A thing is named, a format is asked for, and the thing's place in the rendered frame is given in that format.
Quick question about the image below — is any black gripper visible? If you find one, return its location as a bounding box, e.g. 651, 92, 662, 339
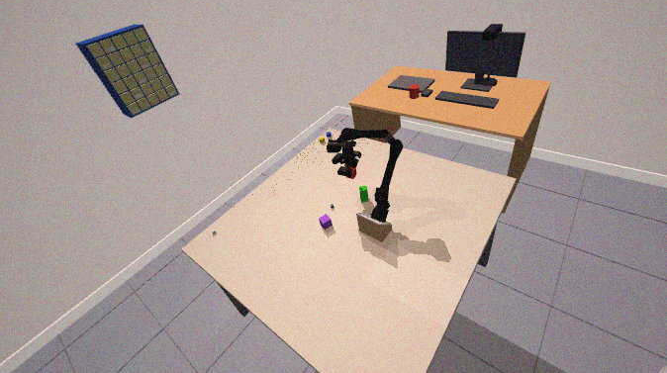
337, 150, 361, 178

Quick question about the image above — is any purple block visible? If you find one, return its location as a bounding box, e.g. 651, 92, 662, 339
319, 214, 333, 230

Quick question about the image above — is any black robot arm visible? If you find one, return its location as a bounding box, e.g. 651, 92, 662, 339
327, 128, 403, 223

